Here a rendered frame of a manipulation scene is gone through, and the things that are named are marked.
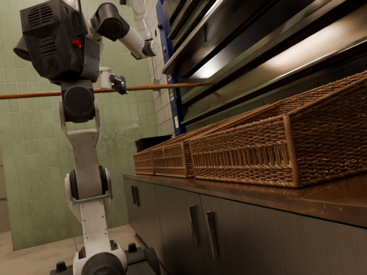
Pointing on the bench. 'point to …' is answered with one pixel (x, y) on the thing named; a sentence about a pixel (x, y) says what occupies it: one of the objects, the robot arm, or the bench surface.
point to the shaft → (96, 90)
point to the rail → (193, 31)
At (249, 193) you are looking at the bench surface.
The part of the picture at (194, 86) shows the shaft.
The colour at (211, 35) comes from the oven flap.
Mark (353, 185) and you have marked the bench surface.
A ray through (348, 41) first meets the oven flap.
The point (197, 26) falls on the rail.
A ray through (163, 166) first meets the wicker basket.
